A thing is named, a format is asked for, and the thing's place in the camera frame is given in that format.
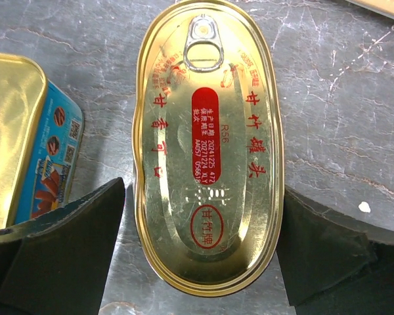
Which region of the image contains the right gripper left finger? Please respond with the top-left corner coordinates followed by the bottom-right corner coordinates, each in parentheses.
top-left (0, 178), bottom-right (125, 314)

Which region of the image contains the wooden cube cabinet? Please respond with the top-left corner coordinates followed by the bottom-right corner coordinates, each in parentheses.
top-left (347, 0), bottom-right (394, 20)

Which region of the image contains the oval red fish tin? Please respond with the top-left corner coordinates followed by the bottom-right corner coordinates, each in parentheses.
top-left (132, 1), bottom-right (284, 297)

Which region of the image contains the gold rectangular meat tin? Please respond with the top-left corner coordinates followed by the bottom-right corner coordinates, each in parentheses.
top-left (0, 53), bottom-right (84, 229)

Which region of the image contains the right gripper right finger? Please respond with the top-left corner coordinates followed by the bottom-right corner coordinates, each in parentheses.
top-left (277, 188), bottom-right (394, 314)

